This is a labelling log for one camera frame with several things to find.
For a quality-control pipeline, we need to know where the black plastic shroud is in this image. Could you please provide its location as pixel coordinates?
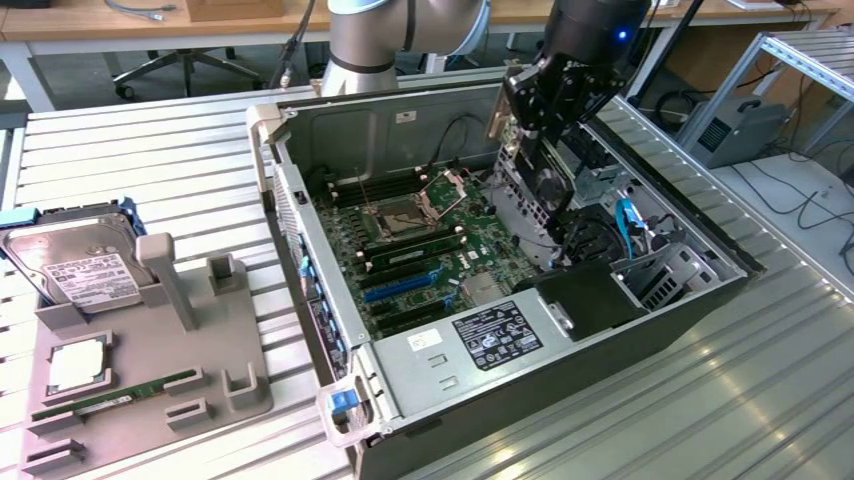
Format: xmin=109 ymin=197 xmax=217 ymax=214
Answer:
xmin=511 ymin=259 xmax=653 ymax=345

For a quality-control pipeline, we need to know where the silver hard disk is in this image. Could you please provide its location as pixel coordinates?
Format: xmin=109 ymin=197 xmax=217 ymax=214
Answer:
xmin=0 ymin=219 xmax=160 ymax=315

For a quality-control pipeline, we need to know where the grey power supply unit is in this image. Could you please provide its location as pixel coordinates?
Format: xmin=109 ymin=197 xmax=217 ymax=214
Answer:
xmin=368 ymin=287 xmax=576 ymax=422

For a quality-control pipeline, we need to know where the CPU socket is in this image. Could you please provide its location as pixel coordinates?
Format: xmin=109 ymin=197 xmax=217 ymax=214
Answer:
xmin=363 ymin=197 xmax=447 ymax=247

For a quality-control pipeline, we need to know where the grey network cable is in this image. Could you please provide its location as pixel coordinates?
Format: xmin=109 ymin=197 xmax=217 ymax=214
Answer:
xmin=102 ymin=0 xmax=180 ymax=22

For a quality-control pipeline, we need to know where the graphics card with black cooler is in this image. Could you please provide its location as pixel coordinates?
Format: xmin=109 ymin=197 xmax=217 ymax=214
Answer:
xmin=488 ymin=58 xmax=577 ymax=218

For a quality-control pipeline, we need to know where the aluminium frame slat table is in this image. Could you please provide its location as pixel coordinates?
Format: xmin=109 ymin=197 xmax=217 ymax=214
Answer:
xmin=672 ymin=28 xmax=854 ymax=157

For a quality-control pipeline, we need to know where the black expansion slot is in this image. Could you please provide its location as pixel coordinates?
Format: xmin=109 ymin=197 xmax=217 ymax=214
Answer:
xmin=373 ymin=312 xmax=449 ymax=336
xmin=357 ymin=258 xmax=429 ymax=289
xmin=368 ymin=298 xmax=447 ymax=322

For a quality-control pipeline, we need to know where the black power wire bundle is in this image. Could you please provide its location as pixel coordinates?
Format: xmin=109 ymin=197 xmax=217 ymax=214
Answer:
xmin=544 ymin=207 xmax=627 ymax=270

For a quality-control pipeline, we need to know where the black slanted pole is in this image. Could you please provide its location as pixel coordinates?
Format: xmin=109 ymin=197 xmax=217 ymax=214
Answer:
xmin=624 ymin=0 xmax=707 ymax=109

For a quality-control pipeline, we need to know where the brown cardboard box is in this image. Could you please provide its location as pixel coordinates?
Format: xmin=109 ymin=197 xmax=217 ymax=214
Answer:
xmin=185 ymin=0 xmax=282 ymax=22

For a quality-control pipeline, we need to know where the office chair base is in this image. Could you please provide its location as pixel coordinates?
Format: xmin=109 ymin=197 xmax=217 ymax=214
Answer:
xmin=110 ymin=47 xmax=265 ymax=101

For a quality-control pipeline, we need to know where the black coiled cable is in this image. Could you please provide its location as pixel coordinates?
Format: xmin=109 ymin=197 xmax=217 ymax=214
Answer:
xmin=652 ymin=88 xmax=699 ymax=129

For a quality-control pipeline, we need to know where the hard disk drive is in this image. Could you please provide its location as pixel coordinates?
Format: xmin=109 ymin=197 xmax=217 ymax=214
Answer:
xmin=0 ymin=197 xmax=149 ymax=307

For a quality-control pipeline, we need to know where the blue data wire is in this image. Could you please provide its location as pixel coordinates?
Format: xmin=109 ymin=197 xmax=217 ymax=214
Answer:
xmin=613 ymin=196 xmax=647 ymax=262

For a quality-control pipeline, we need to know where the blue expansion slot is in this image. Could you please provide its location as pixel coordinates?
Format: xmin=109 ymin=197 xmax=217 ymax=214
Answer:
xmin=361 ymin=272 xmax=436 ymax=305

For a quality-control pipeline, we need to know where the metal socket cover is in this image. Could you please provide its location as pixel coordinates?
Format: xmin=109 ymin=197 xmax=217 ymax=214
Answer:
xmin=416 ymin=168 xmax=472 ymax=227

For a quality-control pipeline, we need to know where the open black PC case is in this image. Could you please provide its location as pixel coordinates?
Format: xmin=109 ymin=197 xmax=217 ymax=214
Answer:
xmin=244 ymin=79 xmax=768 ymax=480

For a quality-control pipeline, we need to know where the grey box with handle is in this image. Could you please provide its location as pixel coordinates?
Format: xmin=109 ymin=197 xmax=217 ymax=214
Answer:
xmin=692 ymin=97 xmax=794 ymax=170

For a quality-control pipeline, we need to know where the green motherboard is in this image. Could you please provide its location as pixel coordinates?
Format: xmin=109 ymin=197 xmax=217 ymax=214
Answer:
xmin=310 ymin=167 xmax=543 ymax=342

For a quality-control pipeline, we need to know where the thin wire locking lever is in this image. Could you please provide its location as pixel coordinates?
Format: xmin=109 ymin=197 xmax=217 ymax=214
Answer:
xmin=356 ymin=167 xmax=376 ymax=214

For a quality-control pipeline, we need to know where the grey plastic parts rack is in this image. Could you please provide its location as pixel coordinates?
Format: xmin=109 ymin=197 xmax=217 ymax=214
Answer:
xmin=17 ymin=233 xmax=276 ymax=479

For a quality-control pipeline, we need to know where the silver CPU chip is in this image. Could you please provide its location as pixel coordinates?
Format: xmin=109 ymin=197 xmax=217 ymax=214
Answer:
xmin=45 ymin=344 xmax=108 ymax=389

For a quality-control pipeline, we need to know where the silver disk bay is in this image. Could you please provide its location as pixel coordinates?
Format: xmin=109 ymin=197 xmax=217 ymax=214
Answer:
xmin=609 ymin=234 xmax=750 ymax=312

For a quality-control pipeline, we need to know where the black RAM slot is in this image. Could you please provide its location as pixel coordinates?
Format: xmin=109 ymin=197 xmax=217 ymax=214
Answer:
xmin=325 ymin=168 xmax=424 ymax=189
xmin=327 ymin=174 xmax=425 ymax=196
xmin=328 ymin=179 xmax=427 ymax=202
xmin=329 ymin=185 xmax=428 ymax=209

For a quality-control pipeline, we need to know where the silver chipset heatsink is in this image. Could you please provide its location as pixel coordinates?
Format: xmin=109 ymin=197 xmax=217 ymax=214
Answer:
xmin=461 ymin=273 xmax=507 ymax=307

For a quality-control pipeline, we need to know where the dangling black cable with plug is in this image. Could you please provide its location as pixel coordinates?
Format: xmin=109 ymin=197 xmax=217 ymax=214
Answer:
xmin=277 ymin=0 xmax=319 ymax=90

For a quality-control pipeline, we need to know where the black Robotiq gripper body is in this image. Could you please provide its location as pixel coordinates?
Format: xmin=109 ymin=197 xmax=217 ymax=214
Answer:
xmin=532 ymin=0 xmax=653 ymax=82

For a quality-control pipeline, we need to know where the black looping cable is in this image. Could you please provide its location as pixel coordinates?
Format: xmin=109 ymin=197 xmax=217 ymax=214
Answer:
xmin=425 ymin=113 xmax=499 ymax=169

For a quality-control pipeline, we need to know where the green RAM stick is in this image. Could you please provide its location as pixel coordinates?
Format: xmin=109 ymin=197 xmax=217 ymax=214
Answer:
xmin=363 ymin=230 xmax=465 ymax=270
xmin=30 ymin=368 xmax=201 ymax=420

